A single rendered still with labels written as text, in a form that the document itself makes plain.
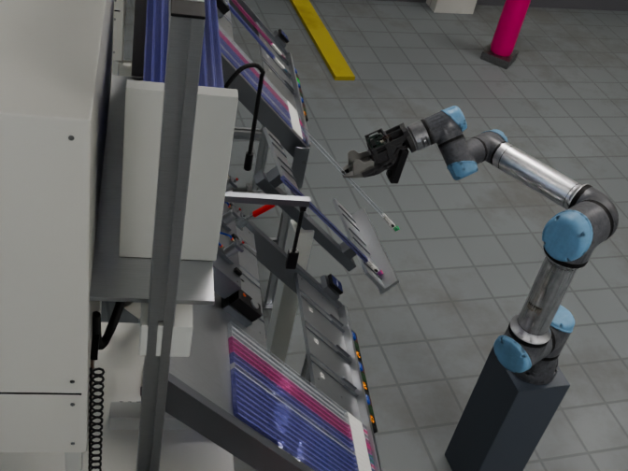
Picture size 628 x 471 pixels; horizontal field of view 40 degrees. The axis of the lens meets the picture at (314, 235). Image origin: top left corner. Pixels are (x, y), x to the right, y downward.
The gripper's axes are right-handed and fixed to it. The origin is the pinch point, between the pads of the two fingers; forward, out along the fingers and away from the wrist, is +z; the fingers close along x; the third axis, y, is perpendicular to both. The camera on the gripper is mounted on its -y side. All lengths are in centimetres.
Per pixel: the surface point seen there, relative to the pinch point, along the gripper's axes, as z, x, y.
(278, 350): 43, 3, -54
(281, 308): 35, 3, -37
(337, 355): 21, 44, -17
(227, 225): 30, 38, 34
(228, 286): 33, 54, 33
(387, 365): 14, -13, -108
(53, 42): 33, 62, 101
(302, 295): 23.7, 30.2, -5.3
